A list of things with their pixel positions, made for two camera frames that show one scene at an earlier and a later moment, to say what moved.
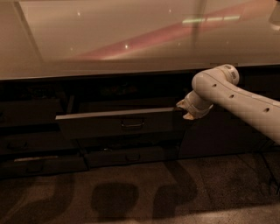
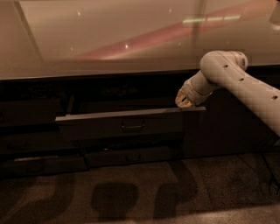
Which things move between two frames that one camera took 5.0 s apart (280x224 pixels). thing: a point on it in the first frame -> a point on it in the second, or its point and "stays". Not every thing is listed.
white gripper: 191,108 -> 189,91
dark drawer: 36,142 stays
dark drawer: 133,157 stays
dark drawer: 37,111 stays
